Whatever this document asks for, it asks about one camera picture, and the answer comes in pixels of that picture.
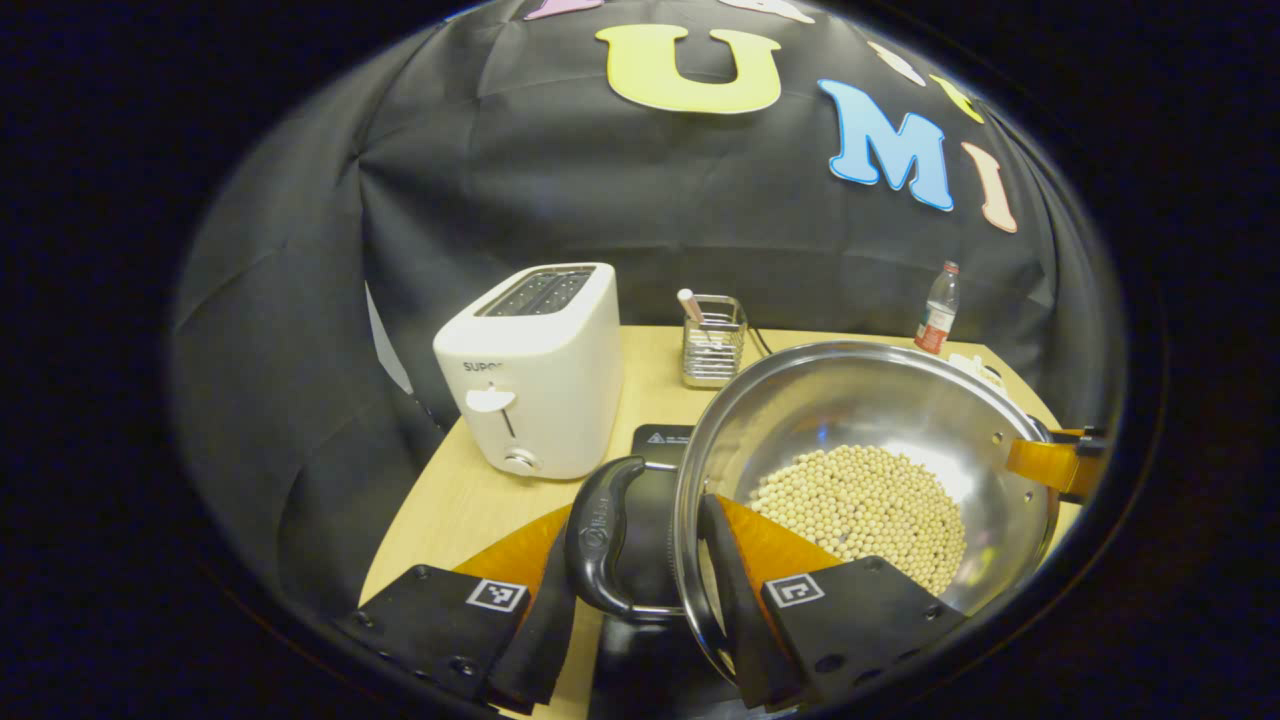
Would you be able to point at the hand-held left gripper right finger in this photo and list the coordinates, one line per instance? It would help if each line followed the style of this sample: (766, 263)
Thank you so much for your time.
(735, 610)

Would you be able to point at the white divided dish with beans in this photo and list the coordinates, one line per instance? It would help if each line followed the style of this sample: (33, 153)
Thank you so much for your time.
(978, 368)

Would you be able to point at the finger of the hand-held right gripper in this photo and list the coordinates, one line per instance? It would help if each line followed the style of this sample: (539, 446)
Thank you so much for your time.
(1045, 462)

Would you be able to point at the pile of soybeans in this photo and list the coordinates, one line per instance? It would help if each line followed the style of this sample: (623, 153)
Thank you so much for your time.
(870, 510)

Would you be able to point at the pink white stick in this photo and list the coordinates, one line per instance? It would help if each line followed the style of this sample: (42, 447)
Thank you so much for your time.
(690, 304)

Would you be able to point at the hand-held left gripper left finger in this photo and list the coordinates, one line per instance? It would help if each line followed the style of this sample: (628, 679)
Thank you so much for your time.
(545, 640)

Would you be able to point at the black induction cooktop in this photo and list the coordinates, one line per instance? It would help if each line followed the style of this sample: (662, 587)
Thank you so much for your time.
(650, 530)

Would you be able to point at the white toaster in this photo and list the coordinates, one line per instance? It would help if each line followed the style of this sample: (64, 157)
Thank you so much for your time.
(550, 380)

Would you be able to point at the clear plastic bottle red label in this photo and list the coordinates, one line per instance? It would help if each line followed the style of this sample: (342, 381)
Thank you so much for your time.
(938, 315)

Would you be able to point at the black backdrop cloth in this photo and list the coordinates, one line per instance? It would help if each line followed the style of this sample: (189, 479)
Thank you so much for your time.
(600, 180)

